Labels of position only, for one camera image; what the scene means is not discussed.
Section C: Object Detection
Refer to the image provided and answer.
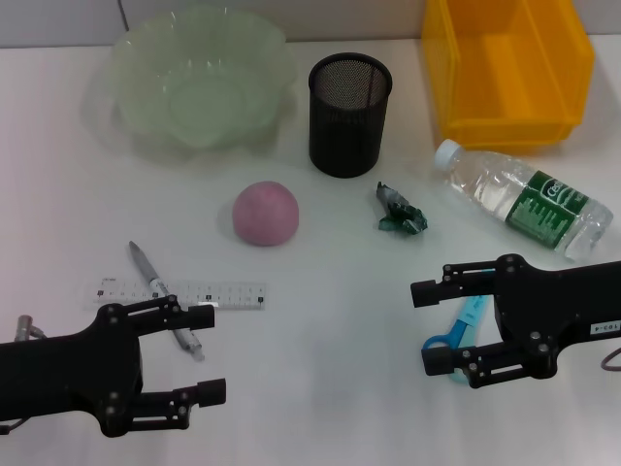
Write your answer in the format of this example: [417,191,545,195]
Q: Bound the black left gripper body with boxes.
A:
[0,303,147,438]

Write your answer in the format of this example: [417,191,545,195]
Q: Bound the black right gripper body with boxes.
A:
[492,252,621,389]

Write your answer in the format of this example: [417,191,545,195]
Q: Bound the green plastic wrapper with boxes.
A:
[375,181,430,240]

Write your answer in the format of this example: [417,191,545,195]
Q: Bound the pink peach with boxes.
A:
[231,180,301,249]

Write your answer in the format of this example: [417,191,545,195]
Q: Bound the clear water bottle green label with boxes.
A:
[433,139,615,263]

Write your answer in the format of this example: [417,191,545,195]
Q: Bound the clear plastic ruler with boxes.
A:
[82,276,269,312]

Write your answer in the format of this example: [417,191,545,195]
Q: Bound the blue scissors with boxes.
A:
[420,294,494,387]

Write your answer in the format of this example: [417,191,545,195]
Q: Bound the grey pen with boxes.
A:
[127,240,207,363]

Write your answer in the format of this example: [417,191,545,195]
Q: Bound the black mesh pen holder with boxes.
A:
[308,51,393,180]

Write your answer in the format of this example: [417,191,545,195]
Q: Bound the green translucent fruit bowl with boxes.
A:
[89,4,300,159]

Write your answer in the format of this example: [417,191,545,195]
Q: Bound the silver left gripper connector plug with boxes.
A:
[16,314,45,342]

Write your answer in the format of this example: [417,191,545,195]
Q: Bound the yellow plastic bin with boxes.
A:
[420,0,597,150]

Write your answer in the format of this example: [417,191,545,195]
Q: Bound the grey right gripper cable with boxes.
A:
[600,346,621,374]

